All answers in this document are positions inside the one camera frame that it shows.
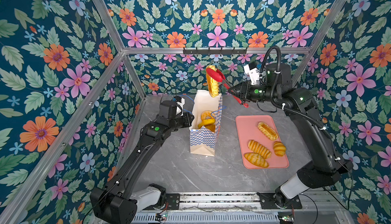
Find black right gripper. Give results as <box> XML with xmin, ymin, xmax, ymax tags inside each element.
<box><xmin>227</xmin><ymin>82</ymin><xmax>280</xmax><ymax>105</ymax></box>

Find orange yellow bun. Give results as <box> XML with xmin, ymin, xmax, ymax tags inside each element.
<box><xmin>198</xmin><ymin>118</ymin><xmax>215</xmax><ymax>129</ymax></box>

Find blue checkered paper bag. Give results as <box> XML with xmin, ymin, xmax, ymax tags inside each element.
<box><xmin>190</xmin><ymin>90</ymin><xmax>223</xmax><ymax>156</ymax></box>

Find round yellow bun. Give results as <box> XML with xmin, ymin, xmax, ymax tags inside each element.
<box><xmin>205</xmin><ymin>124</ymin><xmax>216</xmax><ymax>133</ymax></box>

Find red metal kitchen tongs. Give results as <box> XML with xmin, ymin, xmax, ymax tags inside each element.
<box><xmin>217</xmin><ymin>69</ymin><xmax>248</xmax><ymax>108</ymax></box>

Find braided bread roll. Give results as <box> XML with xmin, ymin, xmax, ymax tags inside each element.
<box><xmin>257</xmin><ymin>122</ymin><xmax>279</xmax><ymax>141</ymax></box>

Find striped long bread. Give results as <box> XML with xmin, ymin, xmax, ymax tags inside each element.
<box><xmin>248</xmin><ymin>140</ymin><xmax>271</xmax><ymax>159</ymax></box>
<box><xmin>206</xmin><ymin>65</ymin><xmax>221</xmax><ymax>97</ymax></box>

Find small round bread roll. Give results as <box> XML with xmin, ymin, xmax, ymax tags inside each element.
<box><xmin>273</xmin><ymin>141</ymin><xmax>286</xmax><ymax>157</ymax></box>

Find golden croissant bread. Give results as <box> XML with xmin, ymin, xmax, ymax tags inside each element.
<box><xmin>244</xmin><ymin>153</ymin><xmax>269</xmax><ymax>168</ymax></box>

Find glazed ring donut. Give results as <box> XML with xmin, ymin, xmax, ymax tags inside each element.
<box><xmin>201</xmin><ymin>111</ymin><xmax>214</xmax><ymax>120</ymax></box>

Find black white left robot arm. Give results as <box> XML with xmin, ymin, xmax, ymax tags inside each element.
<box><xmin>90</xmin><ymin>112</ymin><xmax>194</xmax><ymax>224</ymax></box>

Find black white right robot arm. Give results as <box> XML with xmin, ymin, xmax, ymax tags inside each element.
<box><xmin>228</xmin><ymin>82</ymin><xmax>353</xmax><ymax>208</ymax></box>

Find pink plastic tray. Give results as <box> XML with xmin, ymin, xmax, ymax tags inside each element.
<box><xmin>235</xmin><ymin>115</ymin><xmax>289</xmax><ymax>170</ymax></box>

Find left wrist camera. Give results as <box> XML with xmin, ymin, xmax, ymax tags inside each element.
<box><xmin>173</xmin><ymin>96</ymin><xmax>185</xmax><ymax>116</ymax></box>

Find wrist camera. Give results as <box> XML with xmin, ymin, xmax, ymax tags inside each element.
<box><xmin>173</xmin><ymin>96</ymin><xmax>185</xmax><ymax>116</ymax></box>
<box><xmin>243</xmin><ymin>63</ymin><xmax>261</xmax><ymax>85</ymax></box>

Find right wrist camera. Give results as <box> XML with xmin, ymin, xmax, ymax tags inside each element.
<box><xmin>243</xmin><ymin>63</ymin><xmax>261</xmax><ymax>85</ymax></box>

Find black wall hook rail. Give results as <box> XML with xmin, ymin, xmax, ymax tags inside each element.
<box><xmin>182</xmin><ymin>47</ymin><xmax>247</xmax><ymax>56</ymax></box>

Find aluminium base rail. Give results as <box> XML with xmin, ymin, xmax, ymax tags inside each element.
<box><xmin>122</xmin><ymin>191</ymin><xmax>355</xmax><ymax>224</ymax></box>

